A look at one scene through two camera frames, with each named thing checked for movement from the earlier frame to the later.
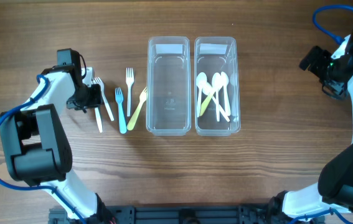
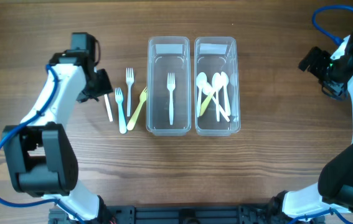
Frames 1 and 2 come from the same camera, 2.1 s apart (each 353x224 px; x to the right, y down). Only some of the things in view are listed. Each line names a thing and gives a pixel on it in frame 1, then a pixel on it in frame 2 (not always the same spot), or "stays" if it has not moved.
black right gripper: (316, 62) stays
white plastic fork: (98, 119) -> (171, 86)
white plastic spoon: (216, 80) stays
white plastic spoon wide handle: (225, 80) stays
